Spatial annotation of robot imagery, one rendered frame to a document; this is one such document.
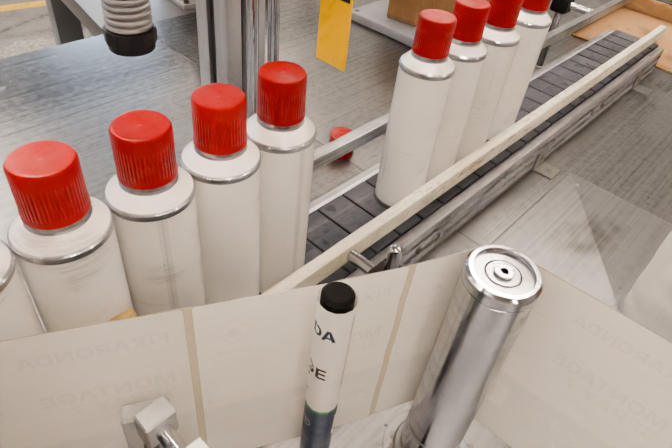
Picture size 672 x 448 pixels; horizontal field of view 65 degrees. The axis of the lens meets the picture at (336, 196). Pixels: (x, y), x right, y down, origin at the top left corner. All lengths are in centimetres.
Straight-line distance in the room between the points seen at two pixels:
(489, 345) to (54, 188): 22
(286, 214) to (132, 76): 55
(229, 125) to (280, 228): 12
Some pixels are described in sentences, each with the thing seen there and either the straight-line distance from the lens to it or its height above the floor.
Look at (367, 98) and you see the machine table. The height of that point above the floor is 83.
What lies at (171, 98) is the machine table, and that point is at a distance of 84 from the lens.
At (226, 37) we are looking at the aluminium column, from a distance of 49.
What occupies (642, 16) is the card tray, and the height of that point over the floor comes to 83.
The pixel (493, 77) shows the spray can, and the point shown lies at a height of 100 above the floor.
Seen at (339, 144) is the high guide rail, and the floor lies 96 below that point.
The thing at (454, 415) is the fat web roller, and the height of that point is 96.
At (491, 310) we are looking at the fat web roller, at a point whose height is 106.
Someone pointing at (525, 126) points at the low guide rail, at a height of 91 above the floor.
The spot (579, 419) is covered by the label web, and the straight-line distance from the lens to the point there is 35.
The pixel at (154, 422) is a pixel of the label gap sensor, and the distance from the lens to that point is 27.
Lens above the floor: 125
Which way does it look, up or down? 40 degrees down
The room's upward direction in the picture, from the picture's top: 7 degrees clockwise
